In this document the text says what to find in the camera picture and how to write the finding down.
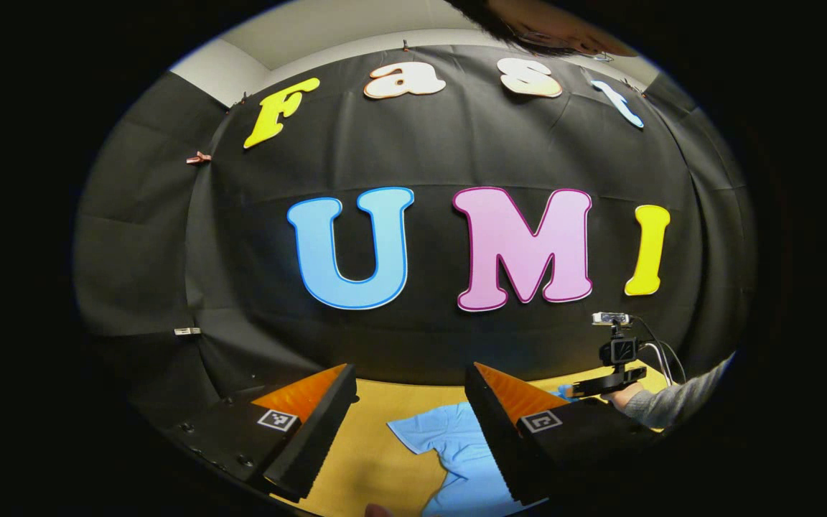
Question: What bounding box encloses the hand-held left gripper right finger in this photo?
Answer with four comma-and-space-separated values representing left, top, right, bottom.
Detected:
464, 361, 662, 507

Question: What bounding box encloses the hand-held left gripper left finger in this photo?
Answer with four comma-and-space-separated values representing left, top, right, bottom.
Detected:
168, 363, 358, 503

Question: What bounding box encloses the light blue T-shirt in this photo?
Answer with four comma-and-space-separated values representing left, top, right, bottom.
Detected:
387, 383, 579, 517

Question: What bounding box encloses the black backdrop cloth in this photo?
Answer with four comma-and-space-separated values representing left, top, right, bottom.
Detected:
73, 43, 757, 403

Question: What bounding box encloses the person's head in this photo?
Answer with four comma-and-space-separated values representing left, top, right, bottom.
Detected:
449, 0, 638, 60

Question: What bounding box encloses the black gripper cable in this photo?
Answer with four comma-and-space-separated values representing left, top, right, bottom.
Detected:
632, 315, 688, 386

